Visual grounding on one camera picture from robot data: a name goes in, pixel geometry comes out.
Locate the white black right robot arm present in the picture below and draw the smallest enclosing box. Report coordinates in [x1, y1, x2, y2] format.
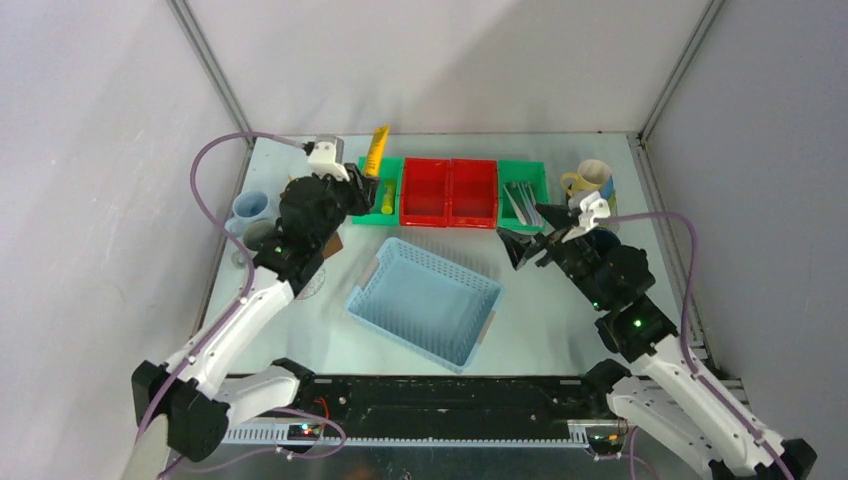
[496, 200, 817, 479]

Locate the blue toothpaste tube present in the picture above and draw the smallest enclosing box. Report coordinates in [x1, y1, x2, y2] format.
[598, 176, 615, 200]

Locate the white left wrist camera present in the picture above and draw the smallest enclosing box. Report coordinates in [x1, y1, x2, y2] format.
[303, 135, 350, 182]

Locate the glass jar with brown lid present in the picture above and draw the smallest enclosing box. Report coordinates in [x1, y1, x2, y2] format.
[322, 232, 343, 259]

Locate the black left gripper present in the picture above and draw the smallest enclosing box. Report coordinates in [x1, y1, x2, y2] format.
[312, 163, 380, 249]

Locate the light blue plastic basket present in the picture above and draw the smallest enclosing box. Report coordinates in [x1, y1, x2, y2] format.
[345, 237, 503, 374]

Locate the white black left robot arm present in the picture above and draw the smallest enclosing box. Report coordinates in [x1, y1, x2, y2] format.
[131, 163, 380, 462]

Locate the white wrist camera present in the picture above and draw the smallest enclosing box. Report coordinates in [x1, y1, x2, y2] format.
[303, 135, 350, 182]
[561, 190, 611, 243]

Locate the light blue ceramic mug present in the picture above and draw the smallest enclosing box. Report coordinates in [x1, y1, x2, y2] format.
[225, 190, 272, 237]

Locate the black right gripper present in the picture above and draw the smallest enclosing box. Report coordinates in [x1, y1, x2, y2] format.
[494, 203, 608, 309]

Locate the dark blue ceramic mug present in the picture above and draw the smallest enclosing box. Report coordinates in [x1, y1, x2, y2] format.
[586, 228, 621, 256]

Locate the green bin with toothpaste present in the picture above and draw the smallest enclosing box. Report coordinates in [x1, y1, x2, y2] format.
[353, 157, 404, 226]

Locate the green bin with toothbrushes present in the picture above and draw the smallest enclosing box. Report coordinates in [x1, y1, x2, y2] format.
[497, 160, 549, 232]

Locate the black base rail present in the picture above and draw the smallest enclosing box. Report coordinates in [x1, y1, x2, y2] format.
[286, 375, 613, 441]

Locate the yellow ceramic mug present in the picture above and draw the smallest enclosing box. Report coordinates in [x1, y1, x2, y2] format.
[560, 159, 613, 197]

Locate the clear textured glass tray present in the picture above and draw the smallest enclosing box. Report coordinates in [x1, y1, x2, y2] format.
[296, 264, 326, 301]

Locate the grey ceramic mug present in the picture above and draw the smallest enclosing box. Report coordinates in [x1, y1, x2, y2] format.
[231, 219, 275, 269]

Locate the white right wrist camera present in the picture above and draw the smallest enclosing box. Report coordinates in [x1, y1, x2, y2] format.
[561, 190, 611, 243]

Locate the red plastic bin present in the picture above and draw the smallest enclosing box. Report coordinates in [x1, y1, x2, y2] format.
[399, 157, 499, 229]

